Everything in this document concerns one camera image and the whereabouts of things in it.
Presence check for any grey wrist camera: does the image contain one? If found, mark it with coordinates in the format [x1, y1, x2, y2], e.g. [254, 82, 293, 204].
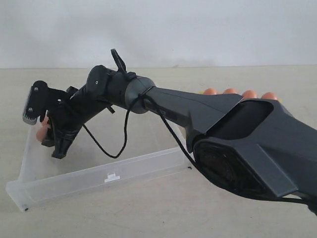
[22, 80, 70, 125]

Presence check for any brown egg packed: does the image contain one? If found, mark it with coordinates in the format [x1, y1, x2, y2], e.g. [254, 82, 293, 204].
[261, 92, 278, 100]
[223, 88, 239, 94]
[242, 90, 258, 99]
[203, 88, 218, 95]

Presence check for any clear plastic bin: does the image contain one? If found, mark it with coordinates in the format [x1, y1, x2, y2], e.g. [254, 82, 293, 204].
[5, 116, 189, 212]

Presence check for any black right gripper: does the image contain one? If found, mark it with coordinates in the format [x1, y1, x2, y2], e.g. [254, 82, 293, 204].
[41, 85, 113, 159]

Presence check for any brown egg bin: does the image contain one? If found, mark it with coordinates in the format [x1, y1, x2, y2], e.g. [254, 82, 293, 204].
[41, 117, 51, 129]
[36, 126, 49, 143]

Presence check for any black cable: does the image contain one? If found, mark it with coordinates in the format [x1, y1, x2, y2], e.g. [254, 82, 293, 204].
[83, 48, 317, 204]

